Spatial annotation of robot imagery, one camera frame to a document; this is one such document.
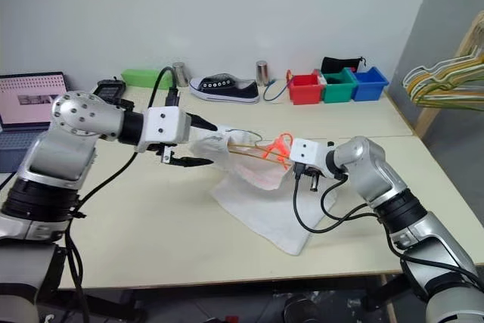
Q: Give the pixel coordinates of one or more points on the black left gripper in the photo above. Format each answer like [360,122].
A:
[166,153]

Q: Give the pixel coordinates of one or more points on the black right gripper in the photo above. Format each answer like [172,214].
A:
[314,173]

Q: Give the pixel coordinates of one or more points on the orange wooden clothes hanger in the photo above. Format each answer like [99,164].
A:
[246,154]

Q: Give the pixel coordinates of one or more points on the white cloth garment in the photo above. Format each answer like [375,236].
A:
[272,217]

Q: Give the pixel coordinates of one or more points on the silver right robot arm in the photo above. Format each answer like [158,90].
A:
[370,171]

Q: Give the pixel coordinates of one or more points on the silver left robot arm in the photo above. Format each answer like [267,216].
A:
[83,115]

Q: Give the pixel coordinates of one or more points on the wooden hanger rack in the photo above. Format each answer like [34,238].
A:
[427,118]

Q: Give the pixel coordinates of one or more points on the black and white sneaker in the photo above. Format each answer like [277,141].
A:
[234,90]

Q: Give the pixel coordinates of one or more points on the metal can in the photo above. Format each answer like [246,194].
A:
[180,73]
[262,73]

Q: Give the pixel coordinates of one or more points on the red plastic bin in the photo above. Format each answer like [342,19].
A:
[304,96]

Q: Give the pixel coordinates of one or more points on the green plastic bin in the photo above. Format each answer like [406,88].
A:
[338,94]

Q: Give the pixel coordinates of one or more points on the green plastic box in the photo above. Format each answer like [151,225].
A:
[140,77]

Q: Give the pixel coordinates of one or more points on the blue plastic bin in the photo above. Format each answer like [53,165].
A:
[368,90]

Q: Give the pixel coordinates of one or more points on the black handheld device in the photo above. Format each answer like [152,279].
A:
[107,90]

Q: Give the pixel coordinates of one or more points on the black pouch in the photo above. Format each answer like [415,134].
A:
[340,64]

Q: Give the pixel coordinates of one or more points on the bunch of coloured hangers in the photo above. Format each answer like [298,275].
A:
[406,79]

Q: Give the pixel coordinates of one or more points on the dark round object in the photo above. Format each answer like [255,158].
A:
[298,308]

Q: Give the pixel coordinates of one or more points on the laptop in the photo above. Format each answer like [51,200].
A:
[30,96]

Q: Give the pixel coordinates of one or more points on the silver robot torso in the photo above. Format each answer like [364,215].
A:
[22,266]

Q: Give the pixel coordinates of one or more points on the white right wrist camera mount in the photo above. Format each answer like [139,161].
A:
[308,151]

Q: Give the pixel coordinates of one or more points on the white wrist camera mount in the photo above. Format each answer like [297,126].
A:
[166,126]
[308,151]

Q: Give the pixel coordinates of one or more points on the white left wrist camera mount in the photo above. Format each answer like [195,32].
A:
[166,126]

